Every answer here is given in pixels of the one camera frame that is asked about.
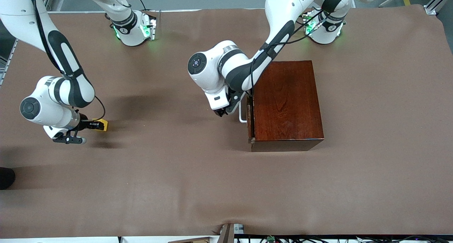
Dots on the dark brown wooden cabinet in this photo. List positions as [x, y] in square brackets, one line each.
[286, 101]

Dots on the small white box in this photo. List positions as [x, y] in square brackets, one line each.
[239, 229]

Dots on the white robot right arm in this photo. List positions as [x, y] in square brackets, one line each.
[53, 94]

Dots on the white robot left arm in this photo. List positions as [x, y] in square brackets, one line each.
[208, 69]

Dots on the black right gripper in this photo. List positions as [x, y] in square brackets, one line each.
[84, 125]

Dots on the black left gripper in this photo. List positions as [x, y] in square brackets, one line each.
[231, 100]

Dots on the yellow block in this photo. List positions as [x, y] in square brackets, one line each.
[105, 126]

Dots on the brown table cover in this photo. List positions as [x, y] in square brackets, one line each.
[141, 165]

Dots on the metal base connector plate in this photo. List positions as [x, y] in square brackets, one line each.
[309, 23]
[153, 23]

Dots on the black round object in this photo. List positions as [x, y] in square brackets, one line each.
[6, 177]

